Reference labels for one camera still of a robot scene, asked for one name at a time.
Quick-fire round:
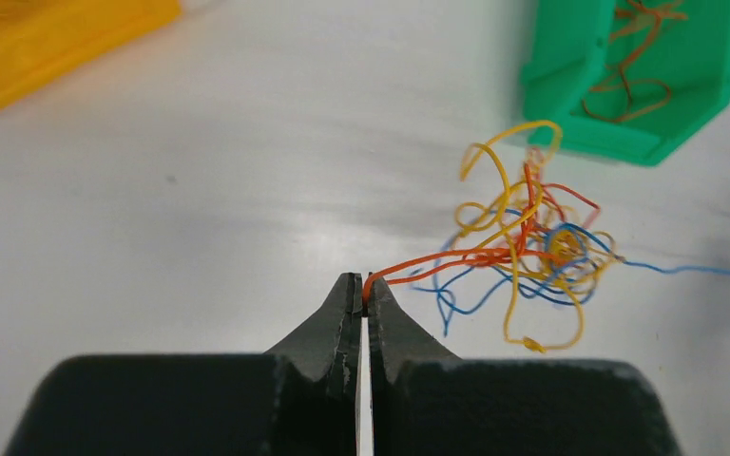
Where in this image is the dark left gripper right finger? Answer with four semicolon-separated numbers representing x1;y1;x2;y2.
364;277;682;455

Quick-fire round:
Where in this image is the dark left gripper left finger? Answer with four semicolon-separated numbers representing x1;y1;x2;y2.
6;273;362;455

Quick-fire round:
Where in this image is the blue cable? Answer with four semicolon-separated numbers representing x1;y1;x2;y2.
410;207;730;338

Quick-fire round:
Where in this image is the orange cable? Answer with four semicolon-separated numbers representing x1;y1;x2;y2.
610;0;687;39
582;25;675;124
361;147;603;310

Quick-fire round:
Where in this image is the green plastic bin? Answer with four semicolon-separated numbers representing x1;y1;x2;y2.
521;1;730;166

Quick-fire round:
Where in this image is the yellow plastic bin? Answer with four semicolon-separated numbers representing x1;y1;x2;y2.
0;0;183;109

